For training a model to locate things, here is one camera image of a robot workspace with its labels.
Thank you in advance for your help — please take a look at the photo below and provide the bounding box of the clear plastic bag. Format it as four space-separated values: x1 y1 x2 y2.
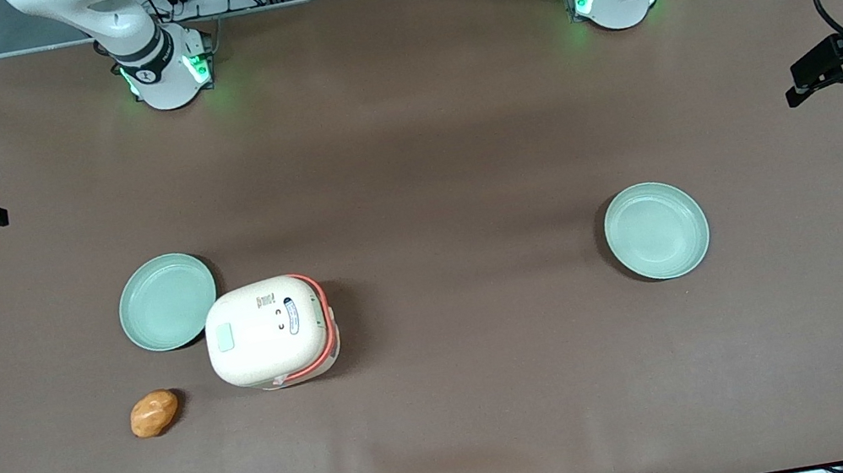
264 372 303 393

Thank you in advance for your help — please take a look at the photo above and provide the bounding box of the brown potato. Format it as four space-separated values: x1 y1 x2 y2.
125 386 184 441

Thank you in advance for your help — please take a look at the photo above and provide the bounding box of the pale green plate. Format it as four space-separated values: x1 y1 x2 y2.
597 174 717 289
111 247 226 358

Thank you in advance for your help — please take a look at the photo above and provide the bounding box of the brown table cloth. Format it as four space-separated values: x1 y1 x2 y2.
0 0 843 473

